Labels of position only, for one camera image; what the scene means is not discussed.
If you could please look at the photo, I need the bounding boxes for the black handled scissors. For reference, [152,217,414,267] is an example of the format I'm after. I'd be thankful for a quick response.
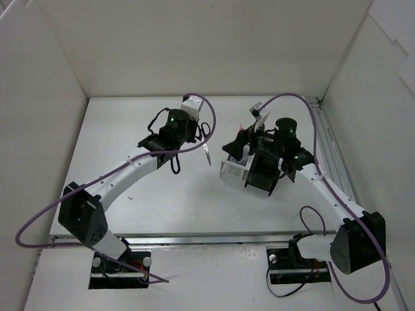
[196,122,211,166]

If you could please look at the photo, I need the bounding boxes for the blue lidded jar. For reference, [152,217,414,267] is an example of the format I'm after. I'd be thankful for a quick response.
[228,156,248,166]

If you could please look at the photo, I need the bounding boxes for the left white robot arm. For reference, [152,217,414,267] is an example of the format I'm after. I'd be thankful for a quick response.
[58,105,200,272]

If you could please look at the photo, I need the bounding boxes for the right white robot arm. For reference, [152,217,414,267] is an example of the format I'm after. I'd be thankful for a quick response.
[222,117,386,274]

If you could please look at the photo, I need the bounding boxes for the black slotted pen holder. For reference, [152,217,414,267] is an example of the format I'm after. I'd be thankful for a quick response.
[244,152,281,196]

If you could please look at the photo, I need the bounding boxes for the white slotted pen holder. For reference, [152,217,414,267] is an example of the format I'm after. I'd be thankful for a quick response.
[220,145,254,183]

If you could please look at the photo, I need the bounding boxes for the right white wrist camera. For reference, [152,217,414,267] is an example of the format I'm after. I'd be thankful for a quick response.
[250,102,270,132]

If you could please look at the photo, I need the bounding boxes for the aluminium right rail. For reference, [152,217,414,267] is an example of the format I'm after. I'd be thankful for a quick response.
[304,97,408,310]

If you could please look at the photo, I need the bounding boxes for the aluminium rail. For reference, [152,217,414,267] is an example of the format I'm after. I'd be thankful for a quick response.
[304,97,408,310]
[48,230,338,249]

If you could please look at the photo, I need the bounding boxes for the aluminium front rail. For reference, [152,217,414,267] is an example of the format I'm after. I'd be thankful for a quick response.
[48,230,338,249]

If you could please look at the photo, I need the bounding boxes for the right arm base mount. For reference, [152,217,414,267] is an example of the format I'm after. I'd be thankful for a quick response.
[266,233,331,298]

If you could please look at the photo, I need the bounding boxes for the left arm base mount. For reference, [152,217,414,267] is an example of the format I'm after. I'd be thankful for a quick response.
[89,249,152,290]

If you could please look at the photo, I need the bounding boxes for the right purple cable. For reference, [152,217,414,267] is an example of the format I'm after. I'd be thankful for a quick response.
[255,93,390,304]

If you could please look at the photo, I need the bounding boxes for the purple cable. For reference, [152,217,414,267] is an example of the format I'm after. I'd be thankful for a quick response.
[15,93,217,284]
[255,93,390,304]

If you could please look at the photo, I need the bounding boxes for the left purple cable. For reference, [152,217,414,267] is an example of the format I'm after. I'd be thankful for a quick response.
[15,93,217,284]

